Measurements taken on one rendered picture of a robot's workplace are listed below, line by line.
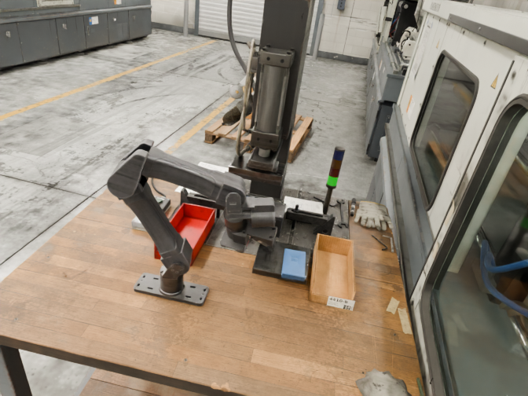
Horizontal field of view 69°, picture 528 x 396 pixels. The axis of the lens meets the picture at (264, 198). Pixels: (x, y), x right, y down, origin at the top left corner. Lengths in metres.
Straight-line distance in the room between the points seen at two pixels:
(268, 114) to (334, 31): 9.26
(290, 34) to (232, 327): 0.84
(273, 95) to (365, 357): 0.76
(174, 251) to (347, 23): 9.62
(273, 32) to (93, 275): 0.87
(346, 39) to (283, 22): 9.21
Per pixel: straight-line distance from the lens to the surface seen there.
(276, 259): 1.25
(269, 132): 1.21
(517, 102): 0.99
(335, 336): 1.10
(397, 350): 1.14
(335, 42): 10.43
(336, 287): 1.23
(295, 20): 1.22
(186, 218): 1.42
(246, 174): 1.27
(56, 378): 2.15
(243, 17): 10.73
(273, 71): 1.16
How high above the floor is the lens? 1.70
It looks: 30 degrees down
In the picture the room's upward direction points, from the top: 8 degrees clockwise
